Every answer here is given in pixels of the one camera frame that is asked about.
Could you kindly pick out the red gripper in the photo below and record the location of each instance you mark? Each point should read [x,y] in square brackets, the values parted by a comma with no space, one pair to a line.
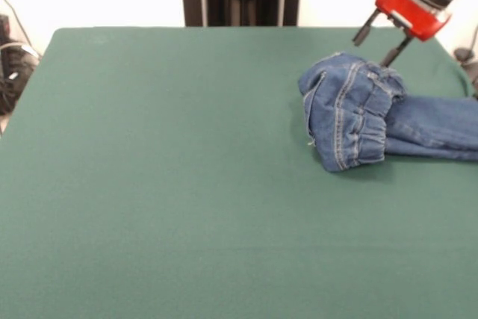
[411,10]

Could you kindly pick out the black stand base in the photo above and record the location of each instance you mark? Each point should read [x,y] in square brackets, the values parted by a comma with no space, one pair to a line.
[465,58]
[15,80]

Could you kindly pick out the blue denim jeans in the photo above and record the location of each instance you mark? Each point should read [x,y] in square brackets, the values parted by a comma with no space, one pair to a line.
[343,124]

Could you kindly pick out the dark green table cloth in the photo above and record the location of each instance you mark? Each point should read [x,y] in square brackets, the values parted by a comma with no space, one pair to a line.
[149,203]

